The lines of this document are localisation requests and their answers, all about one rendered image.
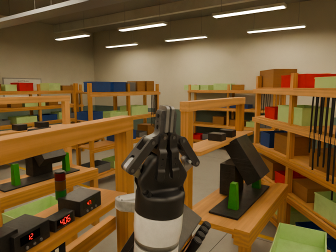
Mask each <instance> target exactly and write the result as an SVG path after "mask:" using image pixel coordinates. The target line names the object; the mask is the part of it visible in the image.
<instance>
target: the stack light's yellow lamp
mask: <svg viewBox="0 0 336 252"><path fill-rule="evenodd" d="M54 184H55V191H57V192H61V191H64V190H66V180H65V181H62V182H55V181H54Z"/></svg>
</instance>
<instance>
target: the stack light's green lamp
mask: <svg viewBox="0 0 336 252"><path fill-rule="evenodd" d="M66 195H67V189H66V190H64V191H55V199H56V200H58V198H62V197H65V196H66Z"/></svg>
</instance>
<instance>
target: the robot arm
mask: <svg viewBox="0 0 336 252"><path fill-rule="evenodd" d="M176 120H177V112H176V111H175V108H174V106H170V105H160V106H159V109H158V110H157V111H156V117H155V129H154V132H153V133H152V134H149V135H144V136H142V138H141V139H140V140H139V142H138V143H137V144H136V146H135V147H134V148H133V149H132V151H131V152H130V153H129V155H128V156H127V157H126V159H125V160H124V161H123V163H122V164H121V168H122V169H123V170H124V171H126V172H127V173H128V174H130V175H133V176H134V181H135V183H136V186H137V188H136V191H135V193H129V194H124V195H119V196H117V197H115V208H116V209H117V210H119V211H120V212H131V213H134V222H133V228H134V249H133V252H178V249H179V240H180V235H181V231H182V224H183V213H184V202H185V190H184V182H185V180H186V178H187V171H188V170H189V169H190V168H191V167H192V166H195V167H197V166H199V164H200V161H199V159H198V157H197V156H196V154H195V152H194V150H193V149H192V147H191V145H190V144H189V142H188V140H187V139H186V137H184V136H180V135H178V134H177V133H176ZM179 152H180V154H181V155H182V156H181V158H180V159H181V161H182V163H181V161H180V159H179ZM144 160H145V161H144ZM143 162H144V163H143ZM142 163H143V164H142Z"/></svg>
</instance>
